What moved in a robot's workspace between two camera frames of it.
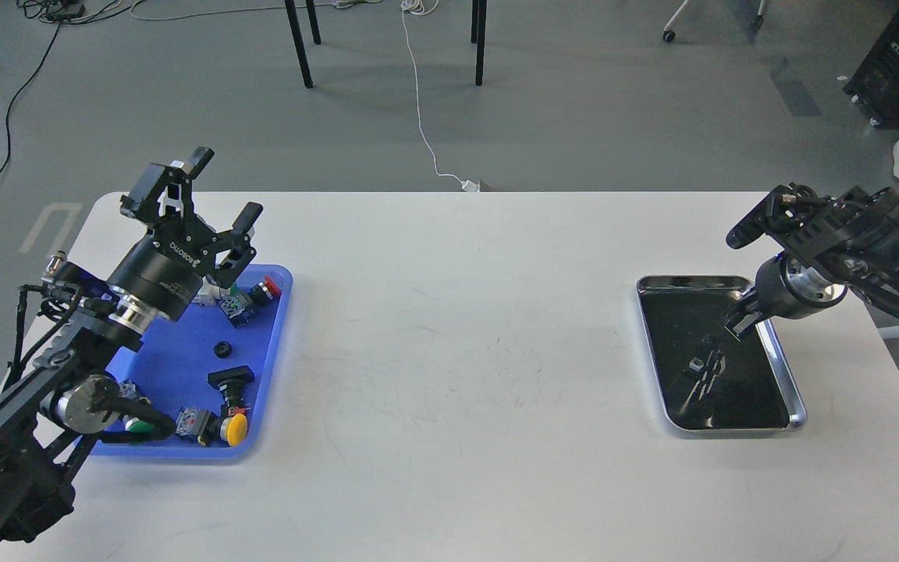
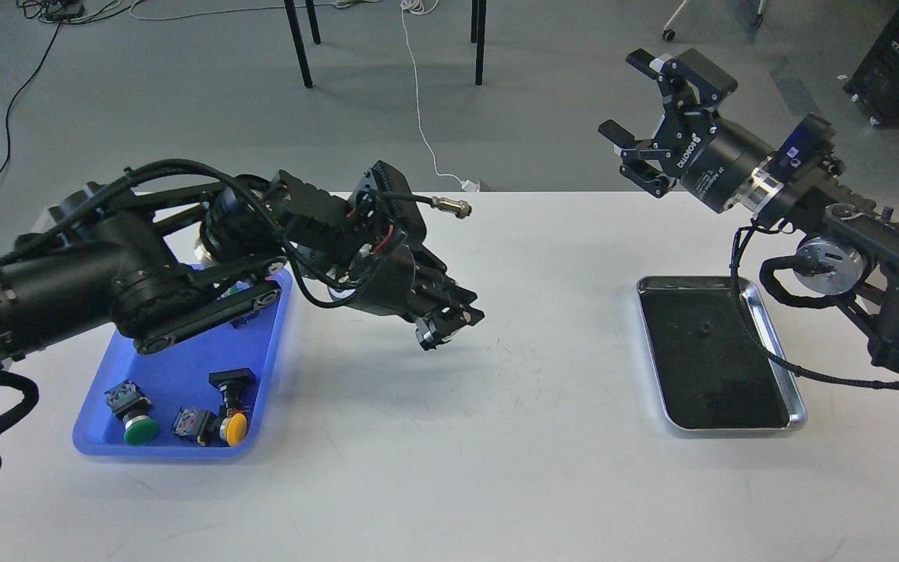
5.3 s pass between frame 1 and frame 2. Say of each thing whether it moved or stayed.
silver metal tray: stayed
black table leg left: stayed
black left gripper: moved
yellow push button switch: stayed
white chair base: stayed
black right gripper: moved
